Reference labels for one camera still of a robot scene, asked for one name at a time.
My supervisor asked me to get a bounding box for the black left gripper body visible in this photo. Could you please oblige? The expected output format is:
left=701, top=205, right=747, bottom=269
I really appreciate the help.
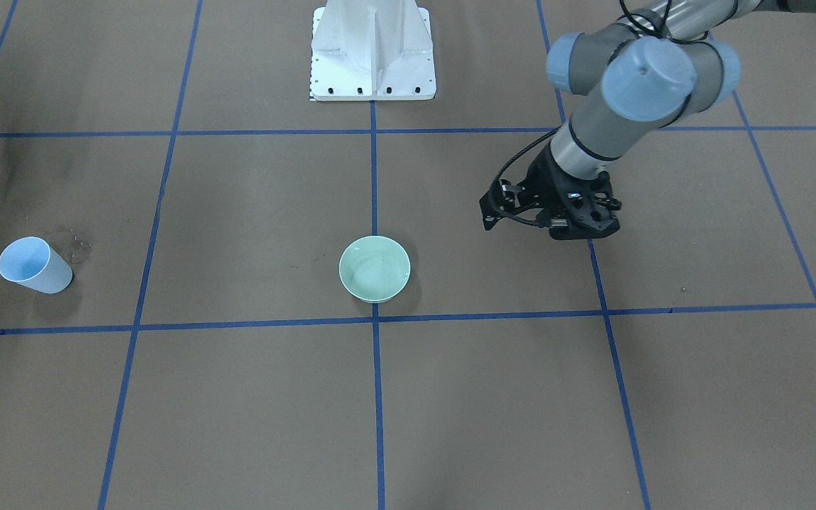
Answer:
left=525, top=147, right=618, bottom=220

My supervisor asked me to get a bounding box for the light blue plastic cup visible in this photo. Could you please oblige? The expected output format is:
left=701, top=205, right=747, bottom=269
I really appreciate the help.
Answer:
left=0, top=237, right=74, bottom=295

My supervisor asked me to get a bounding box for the light green ceramic bowl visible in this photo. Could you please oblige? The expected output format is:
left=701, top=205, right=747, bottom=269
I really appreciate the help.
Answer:
left=338, top=235, right=412, bottom=304

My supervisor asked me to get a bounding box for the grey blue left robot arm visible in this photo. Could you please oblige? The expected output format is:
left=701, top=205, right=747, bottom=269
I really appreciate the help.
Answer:
left=479, top=1, right=816, bottom=241

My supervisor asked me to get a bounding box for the black camera cable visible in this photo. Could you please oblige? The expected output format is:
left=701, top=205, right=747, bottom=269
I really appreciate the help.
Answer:
left=482, top=127, right=565, bottom=229

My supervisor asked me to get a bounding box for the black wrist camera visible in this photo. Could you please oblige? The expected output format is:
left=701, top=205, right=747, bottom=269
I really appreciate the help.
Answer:
left=548, top=206, right=621, bottom=241

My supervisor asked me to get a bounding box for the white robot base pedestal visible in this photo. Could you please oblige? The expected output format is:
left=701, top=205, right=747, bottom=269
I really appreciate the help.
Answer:
left=309, top=1, right=437, bottom=101

